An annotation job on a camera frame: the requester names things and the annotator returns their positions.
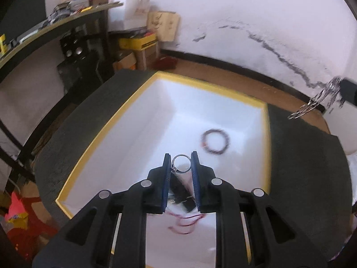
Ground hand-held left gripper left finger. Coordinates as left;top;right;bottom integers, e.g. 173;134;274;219
32;153;172;268

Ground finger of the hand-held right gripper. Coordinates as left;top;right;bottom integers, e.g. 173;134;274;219
338;78;357;104

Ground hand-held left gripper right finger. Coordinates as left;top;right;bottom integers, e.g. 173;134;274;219
190;151;329;268

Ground silver ring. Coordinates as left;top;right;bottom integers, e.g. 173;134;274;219
171;153;192;174

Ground red bead bracelet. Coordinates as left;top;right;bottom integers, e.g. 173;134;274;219
200;128;231;155

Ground red bead necklace silver pendant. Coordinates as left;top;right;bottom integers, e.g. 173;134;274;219
167;195;207;234

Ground yellow cardboard box white inside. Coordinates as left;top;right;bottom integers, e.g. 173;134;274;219
55;71;272;268

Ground dark red cloth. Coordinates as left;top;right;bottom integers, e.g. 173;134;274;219
156;57;178;70

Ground brown cardboard box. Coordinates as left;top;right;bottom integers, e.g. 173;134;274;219
134;45;160;70

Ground red and yellow packaging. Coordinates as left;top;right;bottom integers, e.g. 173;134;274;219
5;191;58;258

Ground flat yellow box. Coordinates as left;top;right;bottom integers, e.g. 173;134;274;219
118;32;158;51

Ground beige gift bag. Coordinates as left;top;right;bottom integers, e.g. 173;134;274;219
147;11;181;43

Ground black speaker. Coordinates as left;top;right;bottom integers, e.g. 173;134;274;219
59;31;90;60

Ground white gift bag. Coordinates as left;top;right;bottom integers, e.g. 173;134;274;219
107;0;151;33

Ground dark desk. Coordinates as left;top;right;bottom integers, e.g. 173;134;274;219
0;1;125;196

